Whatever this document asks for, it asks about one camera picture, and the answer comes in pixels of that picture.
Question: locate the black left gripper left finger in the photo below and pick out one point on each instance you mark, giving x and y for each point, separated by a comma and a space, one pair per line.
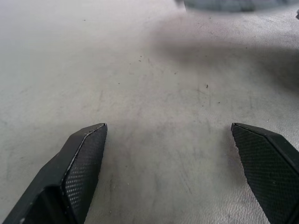
77, 168

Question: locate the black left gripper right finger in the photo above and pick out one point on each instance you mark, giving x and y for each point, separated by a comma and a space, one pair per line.
268, 168

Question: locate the motor housing with copper coils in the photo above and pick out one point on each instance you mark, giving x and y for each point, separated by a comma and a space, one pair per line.
222, 4

